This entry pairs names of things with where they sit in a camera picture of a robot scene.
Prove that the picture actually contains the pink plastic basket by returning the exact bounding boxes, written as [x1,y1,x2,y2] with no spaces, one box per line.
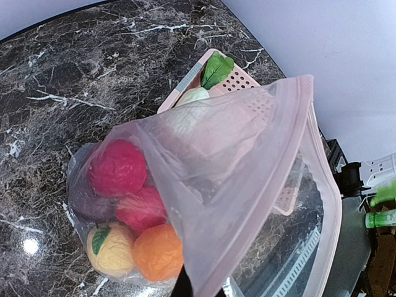
[157,48,305,216]

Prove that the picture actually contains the white slotted cable duct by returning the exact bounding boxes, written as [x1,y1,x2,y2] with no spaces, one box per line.
[272,228,321,296]

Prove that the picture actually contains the red apple toy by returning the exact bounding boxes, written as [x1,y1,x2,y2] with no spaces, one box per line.
[87,140,147,197]

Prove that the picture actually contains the green bottle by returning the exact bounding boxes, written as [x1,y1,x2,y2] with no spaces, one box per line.
[365,209,396,229]

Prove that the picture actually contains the yellow peach toy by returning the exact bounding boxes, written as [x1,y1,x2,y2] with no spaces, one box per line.
[86,223,134,279]

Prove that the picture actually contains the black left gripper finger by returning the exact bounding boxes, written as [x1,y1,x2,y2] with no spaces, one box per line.
[172,262,226,297]

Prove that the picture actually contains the orange tangerine toy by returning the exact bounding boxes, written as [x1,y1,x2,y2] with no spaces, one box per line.
[132,224,184,282]

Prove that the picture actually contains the dark purple fruit toy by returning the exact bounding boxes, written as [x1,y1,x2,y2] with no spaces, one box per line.
[67,178,116,223]

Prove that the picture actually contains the red tomato toy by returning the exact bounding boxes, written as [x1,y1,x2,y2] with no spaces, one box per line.
[116,186,168,236]

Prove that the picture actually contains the clear zip top bag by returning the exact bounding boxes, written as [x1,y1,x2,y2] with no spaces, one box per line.
[67,75,342,296]

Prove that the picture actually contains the white radish with green leaf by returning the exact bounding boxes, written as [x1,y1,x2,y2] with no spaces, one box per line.
[166,51,235,134]

